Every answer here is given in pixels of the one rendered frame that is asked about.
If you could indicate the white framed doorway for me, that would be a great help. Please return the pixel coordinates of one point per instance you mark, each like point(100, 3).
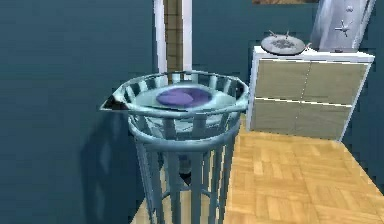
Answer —
point(174, 36)

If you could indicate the green slatted garbage container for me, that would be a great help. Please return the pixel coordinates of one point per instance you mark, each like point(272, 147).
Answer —
point(196, 163)

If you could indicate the grey round dish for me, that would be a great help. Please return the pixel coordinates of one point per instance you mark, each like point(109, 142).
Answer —
point(283, 45)

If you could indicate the silver metal appliance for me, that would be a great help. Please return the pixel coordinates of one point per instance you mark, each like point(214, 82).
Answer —
point(340, 26)

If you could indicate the white beige cupboard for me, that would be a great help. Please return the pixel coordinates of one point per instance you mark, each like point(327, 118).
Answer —
point(306, 100)

